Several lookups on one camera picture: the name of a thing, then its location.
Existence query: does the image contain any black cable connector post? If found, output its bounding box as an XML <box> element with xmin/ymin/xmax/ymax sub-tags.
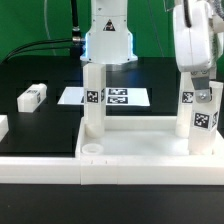
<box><xmin>69</xmin><ymin>0</ymin><xmax>84</xmax><ymax>61</ymax></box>

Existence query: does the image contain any white fence bar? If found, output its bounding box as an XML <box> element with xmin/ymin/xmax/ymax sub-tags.
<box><xmin>0</xmin><ymin>115</ymin><xmax>9</xmax><ymax>142</ymax></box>
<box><xmin>0</xmin><ymin>156</ymin><xmax>224</xmax><ymax>185</ymax></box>

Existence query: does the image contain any fiducial marker sheet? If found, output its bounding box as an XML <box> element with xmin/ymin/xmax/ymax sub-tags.
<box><xmin>58</xmin><ymin>87</ymin><xmax>150</xmax><ymax>106</ymax></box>

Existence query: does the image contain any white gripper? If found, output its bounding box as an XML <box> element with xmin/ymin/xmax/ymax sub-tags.
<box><xmin>173</xmin><ymin>0</ymin><xmax>217</xmax><ymax>102</ymax></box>

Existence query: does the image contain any white desk top tray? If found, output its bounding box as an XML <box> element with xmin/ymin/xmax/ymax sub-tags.
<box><xmin>75</xmin><ymin>115</ymin><xmax>224</xmax><ymax>159</ymax></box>

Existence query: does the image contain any black cable bundle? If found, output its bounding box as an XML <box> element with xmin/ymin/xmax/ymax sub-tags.
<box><xmin>2</xmin><ymin>37</ymin><xmax>84</xmax><ymax>64</ymax></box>

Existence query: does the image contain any white left fence bar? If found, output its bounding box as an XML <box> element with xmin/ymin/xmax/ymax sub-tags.
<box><xmin>0</xmin><ymin>115</ymin><xmax>9</xmax><ymax>142</ymax></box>

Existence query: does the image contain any white front fence bar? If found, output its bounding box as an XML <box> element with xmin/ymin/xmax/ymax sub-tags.
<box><xmin>0</xmin><ymin>156</ymin><xmax>224</xmax><ymax>185</ymax></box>

